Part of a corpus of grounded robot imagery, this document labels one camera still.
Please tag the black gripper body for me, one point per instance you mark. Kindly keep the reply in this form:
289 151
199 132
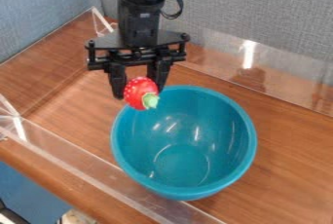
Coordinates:
137 40

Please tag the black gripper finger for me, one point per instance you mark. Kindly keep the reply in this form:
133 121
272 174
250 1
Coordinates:
117 79
157 68

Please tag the red toy strawberry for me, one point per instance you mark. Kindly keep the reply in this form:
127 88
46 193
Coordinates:
140 93

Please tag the blue plastic bowl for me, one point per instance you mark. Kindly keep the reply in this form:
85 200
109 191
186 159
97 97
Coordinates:
190 147

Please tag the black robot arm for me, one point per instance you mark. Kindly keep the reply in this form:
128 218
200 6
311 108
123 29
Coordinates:
137 43

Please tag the clear acrylic back barrier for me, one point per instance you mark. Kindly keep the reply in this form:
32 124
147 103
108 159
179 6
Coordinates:
287 76

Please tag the clear acrylic barrier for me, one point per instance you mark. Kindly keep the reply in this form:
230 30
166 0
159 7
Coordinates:
91 183
287 76

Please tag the clear acrylic front barrier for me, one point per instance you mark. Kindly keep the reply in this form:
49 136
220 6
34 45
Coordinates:
91 183

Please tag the clear acrylic corner bracket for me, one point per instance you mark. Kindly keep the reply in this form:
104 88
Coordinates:
101 26

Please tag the clear acrylic left bracket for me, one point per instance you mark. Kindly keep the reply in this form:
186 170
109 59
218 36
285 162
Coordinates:
10 121

